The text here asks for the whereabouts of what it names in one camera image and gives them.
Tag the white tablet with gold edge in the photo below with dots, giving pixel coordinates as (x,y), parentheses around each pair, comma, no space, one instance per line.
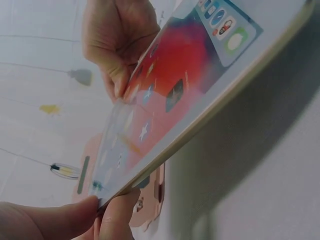
(200,82)

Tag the transparent screen protector film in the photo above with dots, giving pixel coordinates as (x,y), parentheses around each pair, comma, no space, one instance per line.
(117,140)

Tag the person's right fingers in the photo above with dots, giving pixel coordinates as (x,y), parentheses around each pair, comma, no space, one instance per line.
(115,80)

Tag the person's right hand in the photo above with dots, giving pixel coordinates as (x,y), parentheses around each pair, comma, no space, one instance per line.
(117,30)

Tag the person's left hand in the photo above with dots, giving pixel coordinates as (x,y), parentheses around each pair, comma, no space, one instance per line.
(50,222)

